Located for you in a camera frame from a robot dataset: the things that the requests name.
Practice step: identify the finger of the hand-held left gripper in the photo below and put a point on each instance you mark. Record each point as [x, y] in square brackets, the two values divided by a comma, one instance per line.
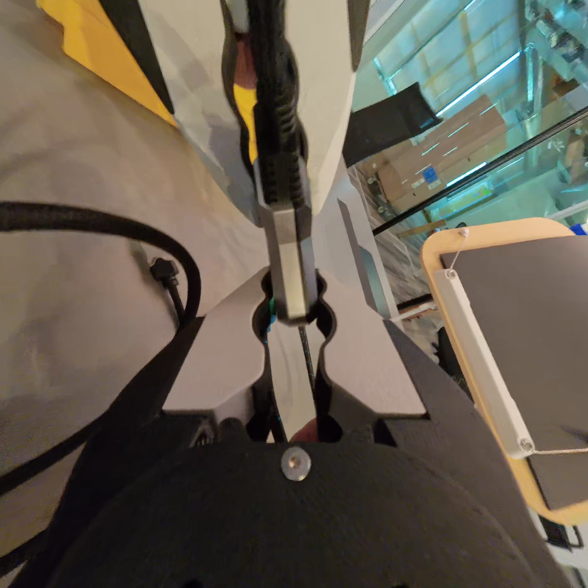
[193, 69]
[330, 92]

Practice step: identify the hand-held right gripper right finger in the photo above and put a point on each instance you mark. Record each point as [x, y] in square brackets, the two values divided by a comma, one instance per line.
[372, 367]

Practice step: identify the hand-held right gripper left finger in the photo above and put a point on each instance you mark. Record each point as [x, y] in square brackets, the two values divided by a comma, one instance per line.
[216, 367]

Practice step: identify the yellow plastic bin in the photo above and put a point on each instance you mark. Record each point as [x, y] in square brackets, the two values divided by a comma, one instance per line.
[101, 50]

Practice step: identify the wood-framed portable monitor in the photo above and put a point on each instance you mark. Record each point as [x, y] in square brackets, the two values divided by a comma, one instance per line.
[528, 321]

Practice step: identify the person's left hand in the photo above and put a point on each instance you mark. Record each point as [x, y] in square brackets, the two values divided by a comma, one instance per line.
[246, 64]

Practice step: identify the black standing panel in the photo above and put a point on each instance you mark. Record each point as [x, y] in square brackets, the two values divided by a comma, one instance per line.
[390, 124]

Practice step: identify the white monitor stand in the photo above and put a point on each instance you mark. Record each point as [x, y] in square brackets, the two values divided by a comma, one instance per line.
[477, 358]

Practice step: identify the cardboard boxes on cart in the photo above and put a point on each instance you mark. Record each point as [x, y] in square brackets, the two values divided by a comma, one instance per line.
[459, 138]

